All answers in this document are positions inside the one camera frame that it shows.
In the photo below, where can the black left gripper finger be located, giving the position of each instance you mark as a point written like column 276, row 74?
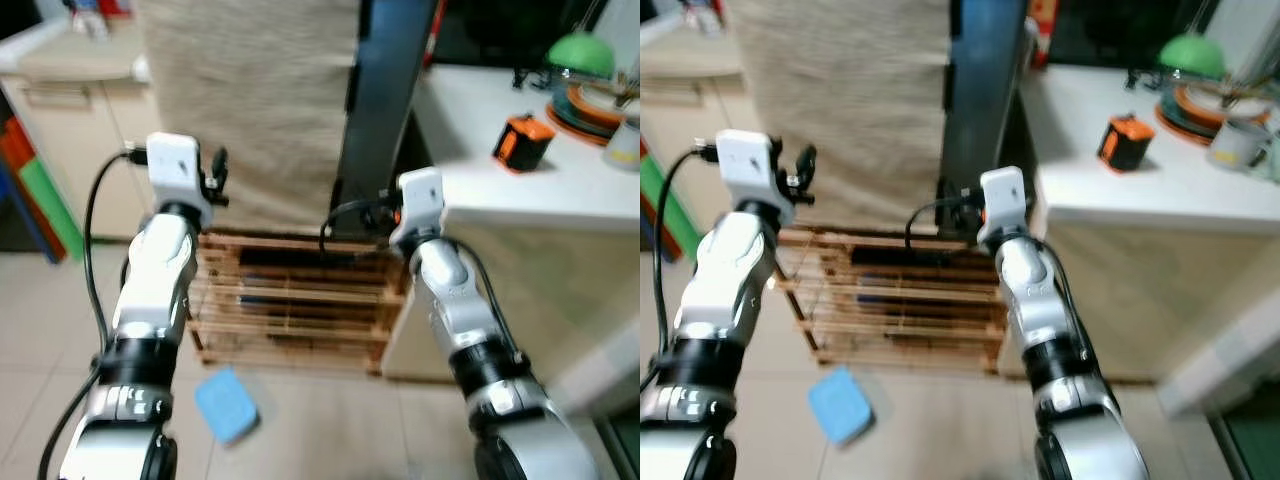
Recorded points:
column 220, row 165
column 806, row 165

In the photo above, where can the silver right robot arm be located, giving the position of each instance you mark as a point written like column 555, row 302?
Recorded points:
column 1035, row 290
column 455, row 300

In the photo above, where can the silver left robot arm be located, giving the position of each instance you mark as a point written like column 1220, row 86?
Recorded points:
column 725, row 290
column 150, row 290

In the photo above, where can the fridge cabinet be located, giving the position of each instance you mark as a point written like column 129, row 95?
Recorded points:
column 385, row 90
column 985, row 90

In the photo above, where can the beige woven cloth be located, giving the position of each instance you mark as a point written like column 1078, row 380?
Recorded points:
column 840, row 100
column 250, row 100

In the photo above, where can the wooden slatted rack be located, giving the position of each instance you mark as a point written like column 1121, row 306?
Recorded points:
column 900, row 298
column 300, row 298

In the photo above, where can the orange green blue panel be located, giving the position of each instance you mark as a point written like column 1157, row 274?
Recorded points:
column 40, row 190
column 665, row 205

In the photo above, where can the cream low cabinet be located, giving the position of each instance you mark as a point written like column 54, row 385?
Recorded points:
column 70, row 150
column 680, row 110

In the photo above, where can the white counter cabinet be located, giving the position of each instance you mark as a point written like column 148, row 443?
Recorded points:
column 1130, row 260
column 520, row 280

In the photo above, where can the orange and black box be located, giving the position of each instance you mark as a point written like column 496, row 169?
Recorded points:
column 522, row 142
column 1125, row 142

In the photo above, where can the white mug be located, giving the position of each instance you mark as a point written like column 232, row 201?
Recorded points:
column 1235, row 145
column 625, row 145

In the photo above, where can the red and white package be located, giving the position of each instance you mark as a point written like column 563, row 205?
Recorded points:
column 433, row 35
column 1042, row 30

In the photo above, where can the light blue floor pad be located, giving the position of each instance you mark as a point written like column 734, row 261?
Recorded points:
column 840, row 405
column 228, row 405

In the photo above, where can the stack of coloured plates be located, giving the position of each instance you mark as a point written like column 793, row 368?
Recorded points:
column 580, row 110
column 1185, row 112

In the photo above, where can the green dome cover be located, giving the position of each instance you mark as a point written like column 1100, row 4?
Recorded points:
column 580, row 55
column 1190, row 55

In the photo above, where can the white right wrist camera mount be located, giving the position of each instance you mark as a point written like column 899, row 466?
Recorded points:
column 1003, row 205
column 420, row 205

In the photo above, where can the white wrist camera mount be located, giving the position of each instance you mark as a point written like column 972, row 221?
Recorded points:
column 175, row 165
column 420, row 205
column 745, row 160
column 1003, row 205

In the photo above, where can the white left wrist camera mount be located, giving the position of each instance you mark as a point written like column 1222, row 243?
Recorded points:
column 745, row 160
column 175, row 165

